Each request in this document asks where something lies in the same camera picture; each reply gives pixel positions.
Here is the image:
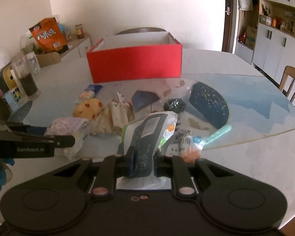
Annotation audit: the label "pale purple packet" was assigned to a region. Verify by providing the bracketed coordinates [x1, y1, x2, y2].
[44, 117, 89, 161]

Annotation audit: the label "white chicken sausage packet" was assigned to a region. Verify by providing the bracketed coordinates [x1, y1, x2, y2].
[161, 127, 209, 163]

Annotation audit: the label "silver foil bag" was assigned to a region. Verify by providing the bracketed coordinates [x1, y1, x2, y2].
[89, 92, 135, 135]

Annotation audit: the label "blue white small packet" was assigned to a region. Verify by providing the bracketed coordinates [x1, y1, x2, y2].
[79, 84, 103, 100]

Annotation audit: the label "dark crinkled small packet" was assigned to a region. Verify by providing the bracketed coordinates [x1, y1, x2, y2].
[163, 99, 186, 114]

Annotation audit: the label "colourful cube box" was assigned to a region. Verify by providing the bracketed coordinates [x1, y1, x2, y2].
[4, 87, 28, 112]

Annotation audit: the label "glass jar dark contents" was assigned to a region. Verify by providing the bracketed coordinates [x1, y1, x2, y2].
[11, 53, 40, 101]

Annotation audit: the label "red cardboard box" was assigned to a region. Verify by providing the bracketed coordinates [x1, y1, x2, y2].
[86, 31, 182, 83]

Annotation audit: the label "white low sideboard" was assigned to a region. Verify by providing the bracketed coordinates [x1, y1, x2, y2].
[60, 37, 91, 62]

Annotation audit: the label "orange snack bag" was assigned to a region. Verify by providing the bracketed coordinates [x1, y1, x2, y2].
[29, 17, 69, 54]

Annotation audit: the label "red lidded sauce jar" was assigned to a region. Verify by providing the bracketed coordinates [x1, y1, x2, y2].
[75, 24, 84, 39]

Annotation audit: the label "wooden chair at right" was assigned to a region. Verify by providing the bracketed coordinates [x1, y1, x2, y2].
[279, 65, 295, 107]

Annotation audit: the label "white hanging tote bag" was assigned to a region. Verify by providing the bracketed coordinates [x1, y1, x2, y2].
[238, 0, 253, 11]

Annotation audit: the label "white wall cabinet unit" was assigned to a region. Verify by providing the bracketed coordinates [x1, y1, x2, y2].
[234, 0, 295, 84]

